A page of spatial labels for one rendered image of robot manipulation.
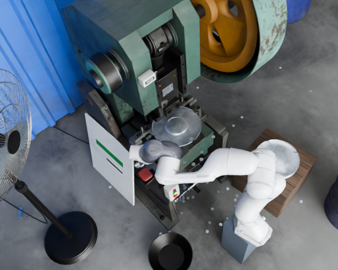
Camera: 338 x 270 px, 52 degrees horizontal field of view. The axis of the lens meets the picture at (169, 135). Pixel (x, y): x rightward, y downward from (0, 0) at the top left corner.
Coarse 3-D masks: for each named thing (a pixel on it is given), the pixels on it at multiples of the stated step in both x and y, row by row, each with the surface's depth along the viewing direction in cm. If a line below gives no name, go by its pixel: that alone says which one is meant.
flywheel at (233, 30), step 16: (192, 0) 176; (208, 0) 168; (224, 0) 163; (240, 0) 155; (208, 16) 173; (224, 16) 170; (240, 16) 161; (208, 32) 188; (224, 32) 177; (240, 32) 168; (256, 32) 154; (208, 48) 197; (224, 48) 185; (240, 48) 175; (256, 48) 162; (208, 64) 200; (224, 64) 188; (240, 64) 177
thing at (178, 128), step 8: (176, 112) 209; (184, 112) 209; (160, 120) 207; (168, 120) 206; (176, 120) 205; (184, 120) 205; (192, 120) 205; (200, 120) 204; (152, 128) 204; (160, 128) 204; (168, 128) 203; (176, 128) 202; (184, 128) 202; (192, 128) 202; (200, 128) 201; (160, 136) 201; (168, 136) 200; (176, 136) 200; (184, 136) 199; (192, 136) 199; (184, 144) 196
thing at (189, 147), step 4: (200, 132) 200; (200, 136) 198; (204, 136) 198; (196, 140) 197; (200, 140) 197; (188, 144) 196; (192, 144) 196; (196, 144) 196; (188, 148) 195; (192, 148) 195
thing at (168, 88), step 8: (168, 64) 178; (160, 72) 175; (168, 72) 175; (176, 72) 178; (160, 80) 173; (168, 80) 178; (176, 80) 183; (160, 88) 177; (168, 88) 182; (176, 88) 187; (160, 96) 182; (168, 96) 187; (176, 96) 191; (168, 104) 188; (176, 104) 191; (160, 112) 191; (168, 112) 190
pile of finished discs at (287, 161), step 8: (264, 144) 238; (272, 144) 238; (280, 144) 237; (288, 144) 237; (280, 152) 233; (288, 152) 233; (296, 152) 233; (280, 160) 230; (288, 160) 230; (296, 160) 229; (280, 168) 227; (288, 168) 227; (296, 168) 226; (288, 176) 225
